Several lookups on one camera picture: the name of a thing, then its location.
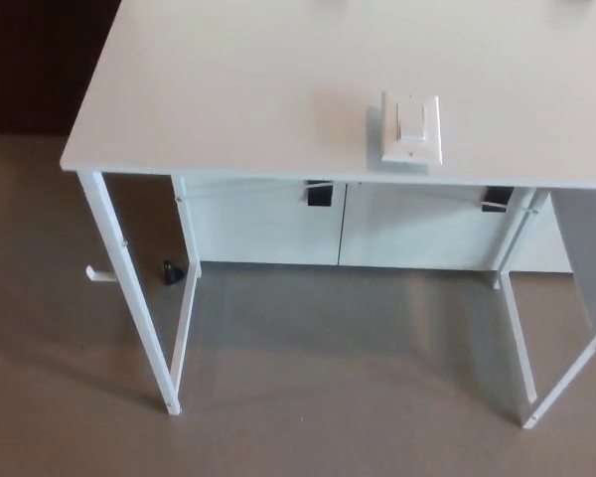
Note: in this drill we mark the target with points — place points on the white rocker light switch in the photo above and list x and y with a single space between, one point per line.
411 124

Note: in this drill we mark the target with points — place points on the white cabinet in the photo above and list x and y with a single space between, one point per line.
258 233

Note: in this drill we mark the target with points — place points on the white table side hook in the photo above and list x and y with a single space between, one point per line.
97 275

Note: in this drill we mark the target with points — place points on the white table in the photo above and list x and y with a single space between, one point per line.
228 99

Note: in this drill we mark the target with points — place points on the small black floor object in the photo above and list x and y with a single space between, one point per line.
173 274

